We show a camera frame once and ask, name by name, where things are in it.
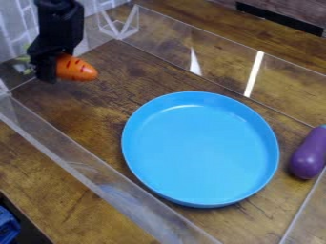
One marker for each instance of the blue object at corner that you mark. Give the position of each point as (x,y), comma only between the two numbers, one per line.
(10,226)

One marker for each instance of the blue round tray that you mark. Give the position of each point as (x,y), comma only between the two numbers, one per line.
(201,148)

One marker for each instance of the clear acrylic enclosure wall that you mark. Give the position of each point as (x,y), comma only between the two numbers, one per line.
(157,46)

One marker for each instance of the purple toy eggplant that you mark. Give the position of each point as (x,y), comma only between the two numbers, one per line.
(309,157)

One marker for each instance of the orange toy carrot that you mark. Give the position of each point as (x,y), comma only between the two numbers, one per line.
(73,68)

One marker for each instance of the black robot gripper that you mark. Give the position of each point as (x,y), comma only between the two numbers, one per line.
(62,27)

